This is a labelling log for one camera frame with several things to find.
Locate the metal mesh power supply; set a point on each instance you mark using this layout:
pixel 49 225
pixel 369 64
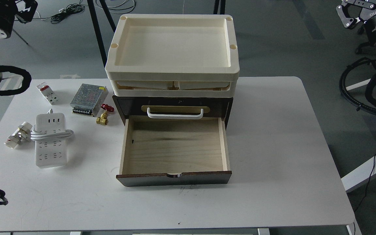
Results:
pixel 88 100

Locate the white red circuit breaker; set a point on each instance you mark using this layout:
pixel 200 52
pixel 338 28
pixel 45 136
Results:
pixel 48 93

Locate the cream plastic stacked tray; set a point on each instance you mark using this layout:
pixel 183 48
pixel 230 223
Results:
pixel 174 55

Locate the open wooden drawer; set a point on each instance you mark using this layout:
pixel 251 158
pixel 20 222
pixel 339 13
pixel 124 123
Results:
pixel 160 152

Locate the white power strip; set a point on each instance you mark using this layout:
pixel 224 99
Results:
pixel 50 149

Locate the brass valve red handle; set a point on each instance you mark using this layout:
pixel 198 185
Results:
pixel 103 118

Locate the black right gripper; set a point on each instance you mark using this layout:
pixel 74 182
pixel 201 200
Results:
pixel 353 12

